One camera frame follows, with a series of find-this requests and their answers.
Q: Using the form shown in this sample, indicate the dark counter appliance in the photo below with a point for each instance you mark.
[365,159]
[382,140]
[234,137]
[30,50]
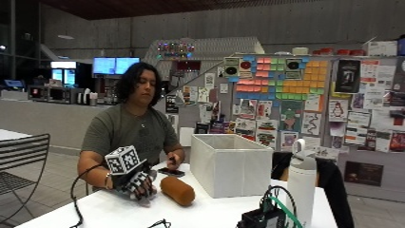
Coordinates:
[54,94]

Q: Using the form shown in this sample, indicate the white cube with black markers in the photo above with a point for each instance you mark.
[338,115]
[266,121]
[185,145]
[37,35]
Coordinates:
[121,160]

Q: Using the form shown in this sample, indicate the grey notice board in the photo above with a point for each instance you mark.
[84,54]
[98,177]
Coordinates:
[319,126]

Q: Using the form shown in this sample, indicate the white penguin poster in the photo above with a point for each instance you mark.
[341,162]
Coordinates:
[337,110]

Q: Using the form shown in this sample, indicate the black smartphone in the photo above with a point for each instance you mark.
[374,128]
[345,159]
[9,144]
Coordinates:
[170,172]

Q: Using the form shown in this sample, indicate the blue lit monitor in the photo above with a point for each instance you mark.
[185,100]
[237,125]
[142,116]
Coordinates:
[126,65]
[104,66]

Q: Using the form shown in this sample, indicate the white fabric storage box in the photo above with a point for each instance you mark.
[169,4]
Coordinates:
[229,167]

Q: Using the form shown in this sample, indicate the white round container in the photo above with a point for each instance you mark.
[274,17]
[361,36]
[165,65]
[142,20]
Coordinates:
[299,51]

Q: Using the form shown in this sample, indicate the green picture poster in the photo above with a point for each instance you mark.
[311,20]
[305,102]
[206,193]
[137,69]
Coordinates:
[290,115]

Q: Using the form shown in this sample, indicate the dark framed sign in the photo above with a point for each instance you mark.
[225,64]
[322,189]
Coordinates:
[362,173]

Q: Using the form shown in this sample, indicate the black electronics box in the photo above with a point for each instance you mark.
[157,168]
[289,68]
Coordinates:
[261,219]

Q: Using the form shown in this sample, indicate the lit drinks fridge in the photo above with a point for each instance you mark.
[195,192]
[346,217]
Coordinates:
[62,73]

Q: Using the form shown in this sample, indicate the white cardboard box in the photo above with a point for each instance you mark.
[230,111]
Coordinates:
[381,48]

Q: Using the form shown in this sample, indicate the row of red containers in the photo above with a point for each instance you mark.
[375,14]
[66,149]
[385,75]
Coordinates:
[337,52]

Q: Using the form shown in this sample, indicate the brown cylinder soft toy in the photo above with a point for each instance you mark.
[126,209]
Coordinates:
[177,190]

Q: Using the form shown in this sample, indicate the white waste bin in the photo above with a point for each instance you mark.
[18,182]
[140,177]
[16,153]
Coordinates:
[186,136]

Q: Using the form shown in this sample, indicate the group of coloured sticky notes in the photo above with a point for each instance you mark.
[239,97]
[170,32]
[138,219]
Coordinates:
[290,83]

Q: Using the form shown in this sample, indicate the the person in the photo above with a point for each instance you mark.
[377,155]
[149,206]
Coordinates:
[126,133]

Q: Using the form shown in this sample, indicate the black metal slatted chair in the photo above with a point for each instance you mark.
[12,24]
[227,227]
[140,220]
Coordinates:
[20,158]

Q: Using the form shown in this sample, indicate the black poster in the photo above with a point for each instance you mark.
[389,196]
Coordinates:
[347,76]

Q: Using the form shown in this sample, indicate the grey service counter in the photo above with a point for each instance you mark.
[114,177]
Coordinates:
[41,122]

